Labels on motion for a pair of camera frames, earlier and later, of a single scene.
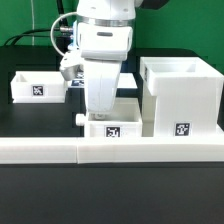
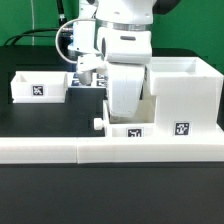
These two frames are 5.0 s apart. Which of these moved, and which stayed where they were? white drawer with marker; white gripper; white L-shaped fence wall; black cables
Moved: white gripper
Stayed: white L-shaped fence wall; white drawer with marker; black cables
